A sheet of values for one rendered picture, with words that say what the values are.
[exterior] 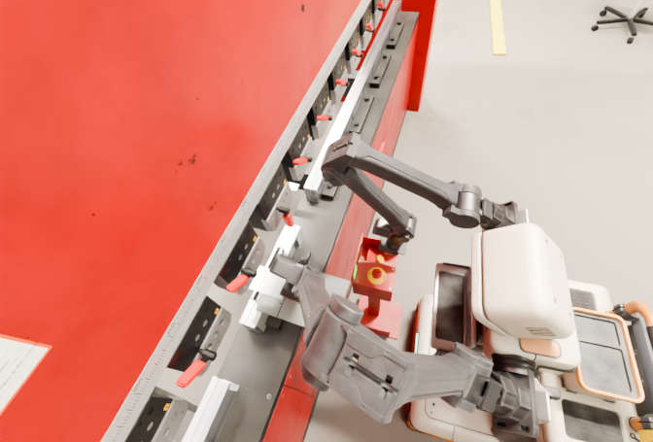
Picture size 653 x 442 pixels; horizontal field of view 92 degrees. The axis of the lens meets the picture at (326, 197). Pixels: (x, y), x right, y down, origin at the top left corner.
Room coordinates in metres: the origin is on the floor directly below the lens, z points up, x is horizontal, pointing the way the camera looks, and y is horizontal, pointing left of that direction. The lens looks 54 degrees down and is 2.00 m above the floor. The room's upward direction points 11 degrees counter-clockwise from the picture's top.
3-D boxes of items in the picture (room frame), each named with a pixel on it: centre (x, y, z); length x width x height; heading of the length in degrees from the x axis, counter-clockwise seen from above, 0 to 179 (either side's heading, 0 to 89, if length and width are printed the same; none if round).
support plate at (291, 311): (0.35, 0.13, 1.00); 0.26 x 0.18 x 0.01; 61
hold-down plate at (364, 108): (1.28, -0.27, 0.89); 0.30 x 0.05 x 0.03; 151
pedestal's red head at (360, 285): (0.50, -0.15, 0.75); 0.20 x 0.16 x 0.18; 156
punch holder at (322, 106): (0.93, -0.01, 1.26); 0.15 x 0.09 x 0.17; 151
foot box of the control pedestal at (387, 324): (0.49, -0.17, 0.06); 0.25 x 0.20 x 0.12; 66
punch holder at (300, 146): (0.75, 0.08, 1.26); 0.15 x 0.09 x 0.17; 151
